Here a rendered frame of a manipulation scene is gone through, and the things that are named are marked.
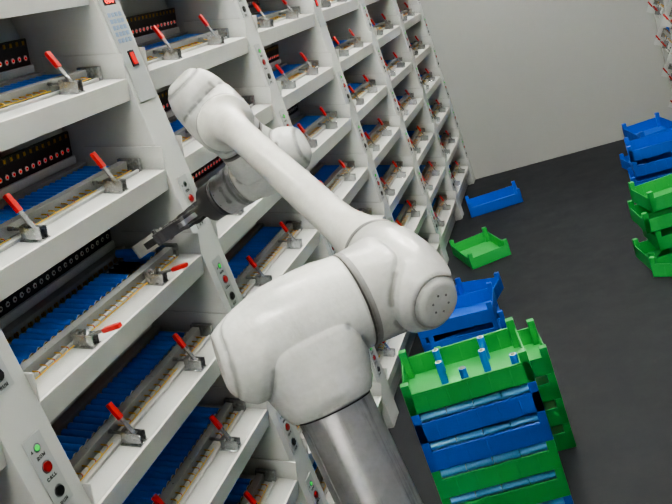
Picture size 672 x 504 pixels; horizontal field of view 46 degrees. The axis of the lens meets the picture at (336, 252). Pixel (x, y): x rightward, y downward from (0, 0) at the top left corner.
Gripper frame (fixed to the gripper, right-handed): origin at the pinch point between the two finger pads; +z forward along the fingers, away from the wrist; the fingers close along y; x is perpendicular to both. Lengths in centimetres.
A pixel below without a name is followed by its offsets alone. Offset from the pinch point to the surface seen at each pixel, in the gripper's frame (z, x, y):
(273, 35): -14, -28, -102
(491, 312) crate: -16, 97, -127
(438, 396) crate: -27, 67, -17
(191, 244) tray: -2.8, 5.6, -8.3
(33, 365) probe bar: 1.5, 3.8, 44.6
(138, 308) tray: -2.2, 8.1, 19.2
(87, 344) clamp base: -1.2, 6.7, 35.0
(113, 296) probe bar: 0.9, 3.6, 19.1
